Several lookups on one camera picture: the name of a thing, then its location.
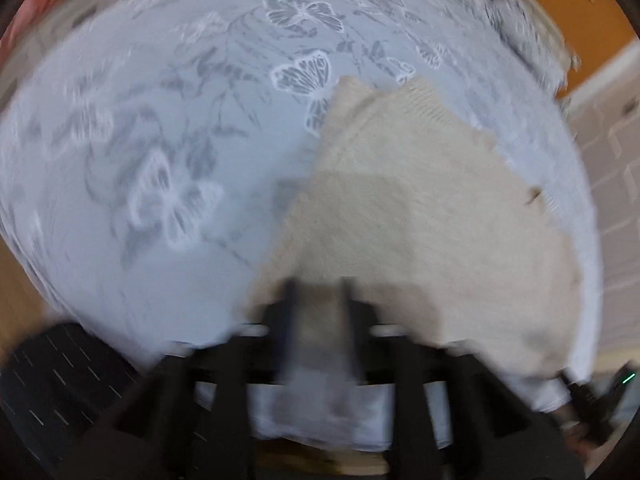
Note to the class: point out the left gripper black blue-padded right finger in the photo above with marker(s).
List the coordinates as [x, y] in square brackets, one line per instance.
[494, 434]

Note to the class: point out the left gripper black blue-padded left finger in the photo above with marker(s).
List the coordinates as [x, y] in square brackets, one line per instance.
[189, 418]

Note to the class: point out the cream knit sweater black hearts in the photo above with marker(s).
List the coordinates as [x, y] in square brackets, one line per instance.
[419, 209]

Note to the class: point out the person's hand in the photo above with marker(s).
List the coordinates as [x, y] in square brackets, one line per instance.
[573, 432]

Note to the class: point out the black sparkly trousers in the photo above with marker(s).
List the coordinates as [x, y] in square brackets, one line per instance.
[55, 385]

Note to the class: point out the bed with blue butterfly duvet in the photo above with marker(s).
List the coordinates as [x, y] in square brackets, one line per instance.
[149, 158]

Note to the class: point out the white wardrobe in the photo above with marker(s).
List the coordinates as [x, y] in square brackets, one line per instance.
[606, 131]

